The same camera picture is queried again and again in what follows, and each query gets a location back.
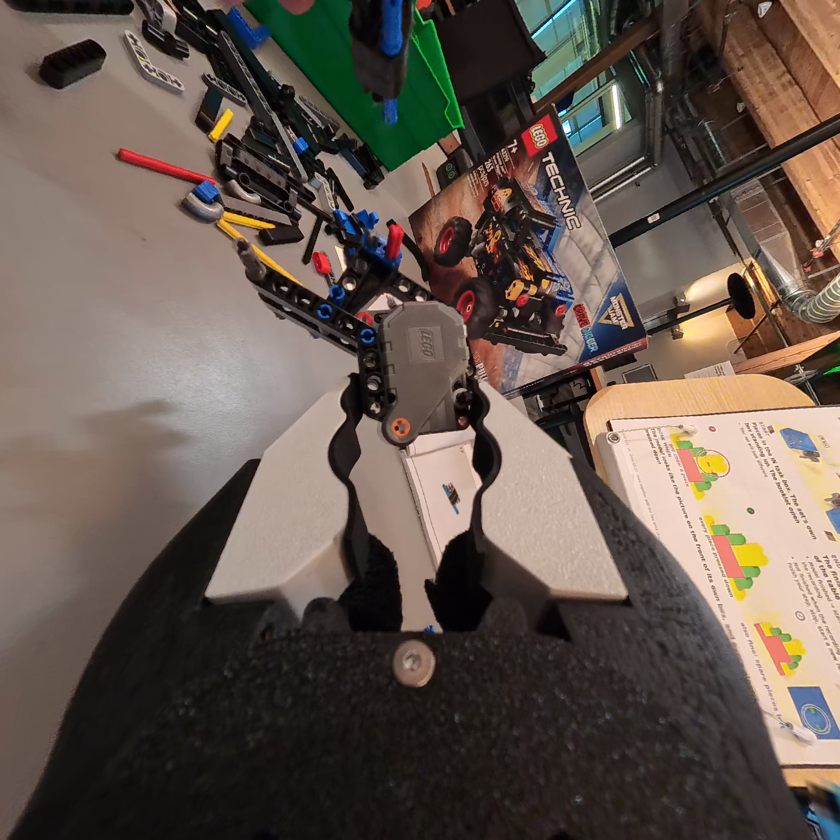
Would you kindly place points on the printed instruction sheet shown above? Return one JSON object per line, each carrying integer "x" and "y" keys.
{"x": 722, "y": 558}

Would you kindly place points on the small red lego piece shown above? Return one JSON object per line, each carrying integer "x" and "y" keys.
{"x": 321, "y": 262}

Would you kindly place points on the wooden instruction board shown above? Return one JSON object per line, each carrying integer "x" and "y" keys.
{"x": 689, "y": 394}

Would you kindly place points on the white paper sign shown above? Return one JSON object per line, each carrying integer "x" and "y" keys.
{"x": 709, "y": 369}

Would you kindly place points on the black metal beam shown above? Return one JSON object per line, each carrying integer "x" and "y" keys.
{"x": 722, "y": 184}

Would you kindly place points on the grey elbow with blue connector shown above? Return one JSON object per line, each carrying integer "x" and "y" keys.
{"x": 200, "y": 208}

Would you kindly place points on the small device with green circles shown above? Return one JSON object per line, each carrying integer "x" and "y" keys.
{"x": 453, "y": 170}

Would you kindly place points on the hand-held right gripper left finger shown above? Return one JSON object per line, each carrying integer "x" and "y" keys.
{"x": 289, "y": 512}

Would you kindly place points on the long yellow lego axle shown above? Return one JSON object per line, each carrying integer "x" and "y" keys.
{"x": 275, "y": 266}

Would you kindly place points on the green storage bin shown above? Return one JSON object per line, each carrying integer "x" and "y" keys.
{"x": 341, "y": 65}

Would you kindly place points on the lego instruction booklet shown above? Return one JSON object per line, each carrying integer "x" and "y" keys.
{"x": 433, "y": 485}

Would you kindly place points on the black lego brick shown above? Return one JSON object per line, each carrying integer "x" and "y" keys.
{"x": 72, "y": 64}

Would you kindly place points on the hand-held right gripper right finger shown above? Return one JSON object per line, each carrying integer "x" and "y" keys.
{"x": 551, "y": 512}

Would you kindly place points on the red lego axle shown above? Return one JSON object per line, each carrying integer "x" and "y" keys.
{"x": 157, "y": 165}

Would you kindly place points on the pile of black lego pieces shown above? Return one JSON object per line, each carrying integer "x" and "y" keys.
{"x": 275, "y": 131}

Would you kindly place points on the silver flexible duct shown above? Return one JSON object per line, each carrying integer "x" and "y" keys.
{"x": 820, "y": 298}

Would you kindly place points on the lego set box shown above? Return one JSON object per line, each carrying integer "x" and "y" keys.
{"x": 525, "y": 262}

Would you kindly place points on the black round lamp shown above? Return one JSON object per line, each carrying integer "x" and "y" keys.
{"x": 740, "y": 295}

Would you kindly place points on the white lego beam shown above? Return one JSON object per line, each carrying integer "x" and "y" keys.
{"x": 152, "y": 65}

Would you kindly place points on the lego chassis with grey motor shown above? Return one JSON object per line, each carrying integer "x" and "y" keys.
{"x": 420, "y": 367}

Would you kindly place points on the black monitor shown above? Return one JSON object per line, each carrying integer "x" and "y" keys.
{"x": 485, "y": 46}

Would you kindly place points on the black blue lego axle assembly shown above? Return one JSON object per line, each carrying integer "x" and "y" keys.
{"x": 380, "y": 59}

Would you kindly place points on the short yellow lego axle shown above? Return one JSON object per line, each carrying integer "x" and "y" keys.
{"x": 221, "y": 124}

